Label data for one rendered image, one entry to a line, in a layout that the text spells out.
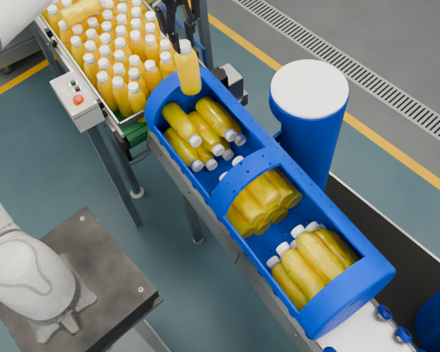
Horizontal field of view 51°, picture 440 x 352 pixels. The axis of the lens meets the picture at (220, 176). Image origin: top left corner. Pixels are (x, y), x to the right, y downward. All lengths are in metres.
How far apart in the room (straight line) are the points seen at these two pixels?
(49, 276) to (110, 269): 0.24
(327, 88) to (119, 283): 0.98
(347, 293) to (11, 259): 0.77
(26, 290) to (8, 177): 1.98
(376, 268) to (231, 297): 1.32
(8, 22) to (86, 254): 0.76
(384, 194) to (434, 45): 1.25
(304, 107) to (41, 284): 1.02
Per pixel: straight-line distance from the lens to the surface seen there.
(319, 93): 1.72
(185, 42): 1.34
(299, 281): 1.28
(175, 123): 1.54
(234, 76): 2.01
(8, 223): 1.28
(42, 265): 1.15
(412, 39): 3.57
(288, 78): 1.76
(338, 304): 1.17
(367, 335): 1.47
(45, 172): 3.00
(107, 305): 1.33
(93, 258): 1.39
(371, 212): 2.50
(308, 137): 1.73
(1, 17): 0.84
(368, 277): 1.19
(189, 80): 1.39
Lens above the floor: 2.32
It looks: 59 degrees down
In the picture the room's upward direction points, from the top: 7 degrees counter-clockwise
